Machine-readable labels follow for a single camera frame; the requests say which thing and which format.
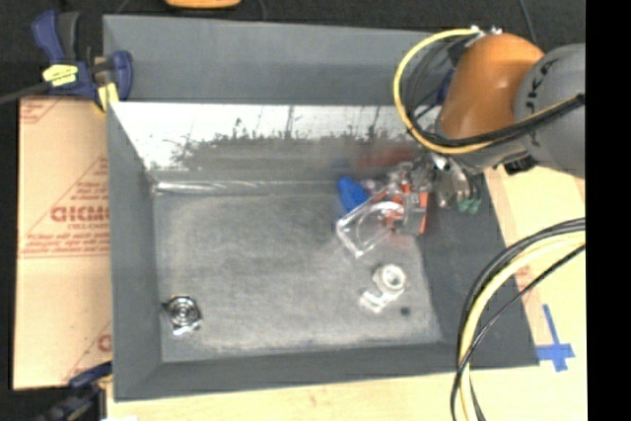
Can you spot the round clear glass lid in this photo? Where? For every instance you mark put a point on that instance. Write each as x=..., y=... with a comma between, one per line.
x=182, y=313

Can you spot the brown cardboard board red print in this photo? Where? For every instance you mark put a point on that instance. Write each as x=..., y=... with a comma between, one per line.
x=54, y=192

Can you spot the blue plastic piece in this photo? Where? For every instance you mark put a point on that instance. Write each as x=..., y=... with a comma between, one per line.
x=352, y=193

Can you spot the orange and grey box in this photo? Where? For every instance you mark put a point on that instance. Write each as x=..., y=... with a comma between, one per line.
x=415, y=213

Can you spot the grey metal bin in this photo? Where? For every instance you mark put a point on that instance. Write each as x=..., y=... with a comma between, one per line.
x=256, y=261

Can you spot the clear plastic container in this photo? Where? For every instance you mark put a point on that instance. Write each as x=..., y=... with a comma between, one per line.
x=356, y=231

